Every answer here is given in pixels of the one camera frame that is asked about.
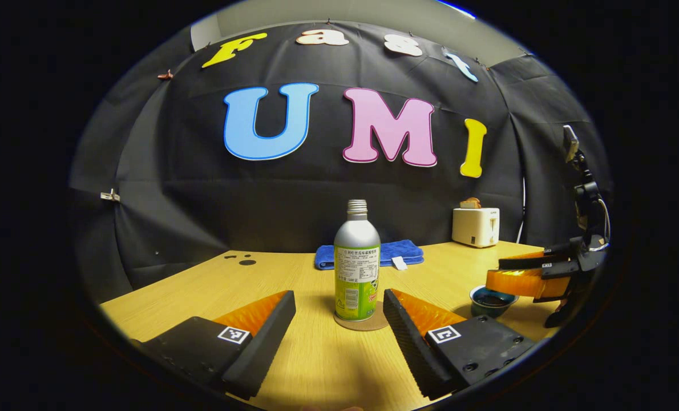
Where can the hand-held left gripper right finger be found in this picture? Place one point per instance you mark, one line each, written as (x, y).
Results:
(411, 348)

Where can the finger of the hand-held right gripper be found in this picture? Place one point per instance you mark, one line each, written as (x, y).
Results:
(528, 262)
(556, 270)

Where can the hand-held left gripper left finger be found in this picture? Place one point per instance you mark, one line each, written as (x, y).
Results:
(265, 342)

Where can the round brown coaster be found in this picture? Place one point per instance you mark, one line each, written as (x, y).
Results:
(374, 325)

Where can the teal teacup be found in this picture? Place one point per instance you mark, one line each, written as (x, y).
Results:
(490, 309)

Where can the silver green water bottle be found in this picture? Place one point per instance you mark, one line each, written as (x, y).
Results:
(356, 234)

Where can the cream toaster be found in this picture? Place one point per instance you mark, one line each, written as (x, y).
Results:
(473, 227)

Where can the toast slice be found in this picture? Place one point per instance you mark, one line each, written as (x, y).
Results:
(470, 203)

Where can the folded blue towel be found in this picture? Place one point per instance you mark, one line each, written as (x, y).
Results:
(399, 251)

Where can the black backdrop cloth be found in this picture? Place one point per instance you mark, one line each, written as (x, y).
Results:
(202, 200)

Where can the silver clip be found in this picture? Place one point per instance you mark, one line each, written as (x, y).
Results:
(110, 196)

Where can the copper clip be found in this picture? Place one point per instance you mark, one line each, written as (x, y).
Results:
(165, 75)

